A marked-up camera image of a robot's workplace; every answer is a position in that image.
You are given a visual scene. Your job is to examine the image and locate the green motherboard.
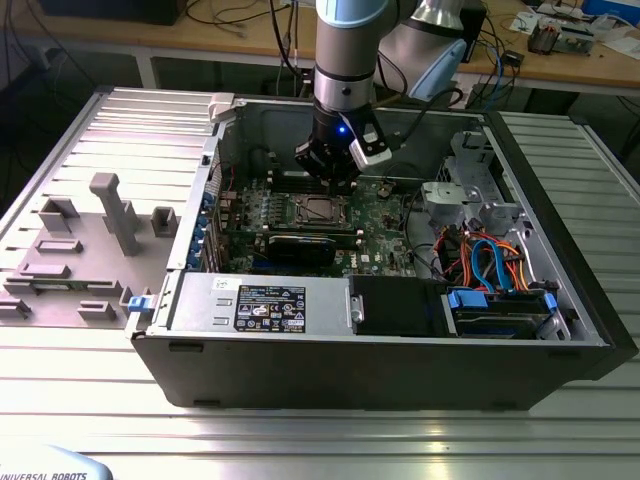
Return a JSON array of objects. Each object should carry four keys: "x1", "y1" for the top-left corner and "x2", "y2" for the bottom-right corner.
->
[{"x1": 219, "y1": 172, "x2": 426, "y2": 280}]

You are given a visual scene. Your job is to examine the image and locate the dark finned cooler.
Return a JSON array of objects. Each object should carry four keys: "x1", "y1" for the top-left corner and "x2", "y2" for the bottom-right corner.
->
[{"x1": 527, "y1": 22, "x2": 557, "y2": 56}]

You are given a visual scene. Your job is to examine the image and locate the grey parts rack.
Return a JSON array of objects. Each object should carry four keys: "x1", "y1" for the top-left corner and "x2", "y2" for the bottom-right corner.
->
[{"x1": 0, "y1": 171, "x2": 182, "y2": 329}]

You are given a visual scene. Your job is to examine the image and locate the grey electronic device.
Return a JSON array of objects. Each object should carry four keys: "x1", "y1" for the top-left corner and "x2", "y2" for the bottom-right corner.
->
[{"x1": 555, "y1": 24, "x2": 597, "y2": 57}]

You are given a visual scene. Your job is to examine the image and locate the blue network cable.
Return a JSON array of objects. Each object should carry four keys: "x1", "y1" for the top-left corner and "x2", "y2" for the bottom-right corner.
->
[{"x1": 492, "y1": 42, "x2": 507, "y2": 109}]

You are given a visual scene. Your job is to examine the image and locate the silver power supply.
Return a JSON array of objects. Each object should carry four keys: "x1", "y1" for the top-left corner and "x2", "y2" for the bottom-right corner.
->
[{"x1": 168, "y1": 272, "x2": 365, "y2": 339}]

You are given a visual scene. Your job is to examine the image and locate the CPU socket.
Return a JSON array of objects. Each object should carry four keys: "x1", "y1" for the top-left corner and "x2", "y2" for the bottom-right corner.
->
[{"x1": 293, "y1": 192, "x2": 354, "y2": 226}]

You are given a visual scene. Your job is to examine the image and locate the black plastic shroud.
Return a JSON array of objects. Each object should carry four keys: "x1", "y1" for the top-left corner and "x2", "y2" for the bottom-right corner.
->
[{"x1": 348, "y1": 273, "x2": 450, "y2": 339}]

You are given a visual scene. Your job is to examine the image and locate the grey plastic latch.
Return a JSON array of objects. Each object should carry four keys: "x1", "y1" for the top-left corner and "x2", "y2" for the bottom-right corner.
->
[{"x1": 206, "y1": 92, "x2": 237, "y2": 124}]

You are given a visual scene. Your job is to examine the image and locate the hard disk blue carrier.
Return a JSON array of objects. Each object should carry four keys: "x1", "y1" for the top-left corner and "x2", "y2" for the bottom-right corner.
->
[{"x1": 447, "y1": 285, "x2": 560, "y2": 342}]

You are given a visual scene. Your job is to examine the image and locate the black graphics card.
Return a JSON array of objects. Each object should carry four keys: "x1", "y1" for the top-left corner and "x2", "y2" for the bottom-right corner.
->
[{"x1": 266, "y1": 230, "x2": 340, "y2": 269}]

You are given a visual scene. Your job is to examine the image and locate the blue cardboard box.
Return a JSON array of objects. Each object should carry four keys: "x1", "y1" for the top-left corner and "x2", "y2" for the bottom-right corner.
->
[{"x1": 582, "y1": 0, "x2": 624, "y2": 16}]

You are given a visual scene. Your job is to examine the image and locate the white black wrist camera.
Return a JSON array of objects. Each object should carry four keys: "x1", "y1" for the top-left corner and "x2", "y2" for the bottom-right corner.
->
[{"x1": 347, "y1": 117, "x2": 394, "y2": 169}]

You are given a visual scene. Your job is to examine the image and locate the green RAM stick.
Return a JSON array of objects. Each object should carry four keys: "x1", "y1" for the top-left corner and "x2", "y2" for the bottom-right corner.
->
[{"x1": 29, "y1": 281, "x2": 90, "y2": 292}]

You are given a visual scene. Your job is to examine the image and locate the orange power wires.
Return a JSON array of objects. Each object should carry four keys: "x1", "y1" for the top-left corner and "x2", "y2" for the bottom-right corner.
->
[{"x1": 459, "y1": 228, "x2": 527, "y2": 292}]

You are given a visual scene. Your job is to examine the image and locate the black equipment box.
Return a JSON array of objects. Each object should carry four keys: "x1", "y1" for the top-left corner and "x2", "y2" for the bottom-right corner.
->
[{"x1": 38, "y1": 0, "x2": 187, "y2": 27}]

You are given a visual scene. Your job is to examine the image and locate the metal socket cover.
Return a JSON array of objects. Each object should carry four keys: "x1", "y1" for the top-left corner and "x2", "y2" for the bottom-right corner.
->
[{"x1": 295, "y1": 193, "x2": 351, "y2": 225}]

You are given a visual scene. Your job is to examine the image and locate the red data wire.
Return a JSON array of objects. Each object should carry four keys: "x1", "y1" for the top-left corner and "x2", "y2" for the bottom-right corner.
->
[{"x1": 433, "y1": 225, "x2": 464, "y2": 266}]

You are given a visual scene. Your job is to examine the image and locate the silver metal drive cage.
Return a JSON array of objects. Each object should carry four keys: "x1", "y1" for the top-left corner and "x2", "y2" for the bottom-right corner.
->
[{"x1": 422, "y1": 129, "x2": 531, "y2": 236}]

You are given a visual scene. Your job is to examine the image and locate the black open PC case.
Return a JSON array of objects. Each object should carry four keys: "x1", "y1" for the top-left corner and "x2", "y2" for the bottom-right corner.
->
[{"x1": 123, "y1": 93, "x2": 640, "y2": 412}]

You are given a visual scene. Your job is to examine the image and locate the wooden desk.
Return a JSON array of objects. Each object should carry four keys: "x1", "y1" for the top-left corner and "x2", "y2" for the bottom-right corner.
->
[{"x1": 0, "y1": 0, "x2": 640, "y2": 99}]

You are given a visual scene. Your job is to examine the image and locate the blue data wire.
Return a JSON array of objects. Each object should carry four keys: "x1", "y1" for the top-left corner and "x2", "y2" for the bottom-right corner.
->
[{"x1": 471, "y1": 238, "x2": 516, "y2": 294}]

